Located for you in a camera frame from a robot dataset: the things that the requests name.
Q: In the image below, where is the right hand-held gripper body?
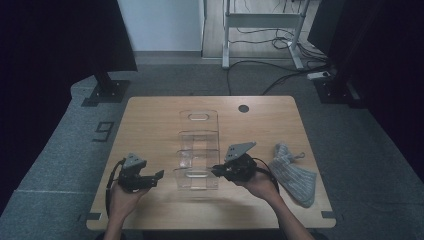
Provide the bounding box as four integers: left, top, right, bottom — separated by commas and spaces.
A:
219, 141, 258, 183

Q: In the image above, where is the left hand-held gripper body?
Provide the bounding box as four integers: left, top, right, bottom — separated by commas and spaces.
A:
117, 152, 158, 194

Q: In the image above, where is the clear acrylic organizer box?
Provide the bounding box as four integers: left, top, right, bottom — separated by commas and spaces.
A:
173, 109, 221, 192

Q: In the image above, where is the grey fluffy cloth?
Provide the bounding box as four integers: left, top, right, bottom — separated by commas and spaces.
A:
268, 142, 318, 208

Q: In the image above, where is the person's left hand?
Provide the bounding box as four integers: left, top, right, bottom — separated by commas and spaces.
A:
108, 183, 152, 224

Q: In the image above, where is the person's right hand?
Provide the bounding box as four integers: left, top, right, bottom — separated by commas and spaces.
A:
234, 169, 280, 202

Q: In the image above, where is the black stand base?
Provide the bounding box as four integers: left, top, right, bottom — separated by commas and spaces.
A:
313, 71, 368, 109
81, 66, 131, 108

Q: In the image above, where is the white power strip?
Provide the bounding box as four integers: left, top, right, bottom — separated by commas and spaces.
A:
306, 70, 332, 81

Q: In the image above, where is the dark curtain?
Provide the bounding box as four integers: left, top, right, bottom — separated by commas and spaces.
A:
307, 0, 424, 184
0, 0, 138, 214

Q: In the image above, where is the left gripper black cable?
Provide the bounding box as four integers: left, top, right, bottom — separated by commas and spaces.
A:
105, 158, 127, 215

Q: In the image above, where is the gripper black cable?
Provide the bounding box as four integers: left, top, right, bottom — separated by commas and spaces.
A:
105, 158, 127, 215
250, 157, 280, 193

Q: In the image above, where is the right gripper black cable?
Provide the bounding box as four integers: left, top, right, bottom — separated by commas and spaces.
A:
250, 157, 280, 193

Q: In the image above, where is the black floor cable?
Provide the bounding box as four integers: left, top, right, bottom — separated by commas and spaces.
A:
262, 64, 333, 96
226, 59, 309, 97

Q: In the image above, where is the tangle of black cables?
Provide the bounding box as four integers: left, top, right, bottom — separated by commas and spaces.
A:
229, 26, 329, 64

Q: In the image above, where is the white desk frame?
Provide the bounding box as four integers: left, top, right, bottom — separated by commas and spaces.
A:
221, 0, 312, 70

